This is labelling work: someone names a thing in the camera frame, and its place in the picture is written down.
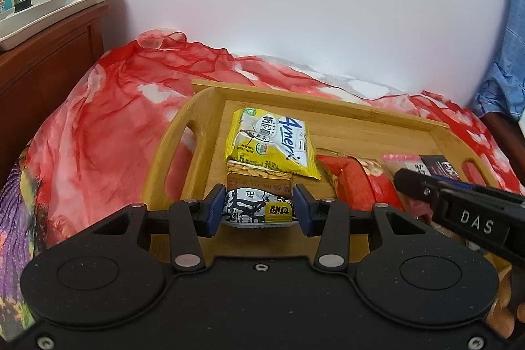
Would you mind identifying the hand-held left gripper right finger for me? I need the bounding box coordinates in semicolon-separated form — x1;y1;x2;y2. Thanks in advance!
293;184;431;272

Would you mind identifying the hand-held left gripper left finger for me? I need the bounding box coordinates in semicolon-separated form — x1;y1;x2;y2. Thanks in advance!
88;184;226;273

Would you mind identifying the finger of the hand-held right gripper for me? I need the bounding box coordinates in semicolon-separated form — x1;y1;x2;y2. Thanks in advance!
394;169;447;218
432;175;525;205

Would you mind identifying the long dark red packet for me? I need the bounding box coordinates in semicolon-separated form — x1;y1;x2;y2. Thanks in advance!
419;155;462;182

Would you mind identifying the black white peanut packet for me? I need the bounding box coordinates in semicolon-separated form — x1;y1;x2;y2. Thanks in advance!
222;161;295;228

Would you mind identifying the large red nut packet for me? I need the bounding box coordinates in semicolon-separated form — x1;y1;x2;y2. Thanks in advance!
317;154;407;213

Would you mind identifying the yellow snack packet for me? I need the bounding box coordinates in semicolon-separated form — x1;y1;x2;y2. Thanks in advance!
225;107;321;181

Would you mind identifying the wooden tray with handles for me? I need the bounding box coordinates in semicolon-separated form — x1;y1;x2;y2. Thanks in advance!
141;78;511;277

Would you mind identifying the person's right hand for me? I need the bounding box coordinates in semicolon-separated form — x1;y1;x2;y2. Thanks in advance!
490;266;525;338

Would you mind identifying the wooden bed board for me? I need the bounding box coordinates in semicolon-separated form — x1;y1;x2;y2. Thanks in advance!
480;114;525;170

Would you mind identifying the blue plaid cloth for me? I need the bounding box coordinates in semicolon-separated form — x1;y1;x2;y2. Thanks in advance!
472;0;525;125

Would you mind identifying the red floral cloth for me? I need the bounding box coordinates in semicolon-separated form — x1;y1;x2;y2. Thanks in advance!
20;29;525;252

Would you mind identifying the brown wooden cabinet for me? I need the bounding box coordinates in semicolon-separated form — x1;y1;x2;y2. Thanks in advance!
0;1;111;187

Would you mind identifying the white plastic tray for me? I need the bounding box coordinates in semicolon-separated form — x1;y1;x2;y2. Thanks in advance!
0;0;117;51

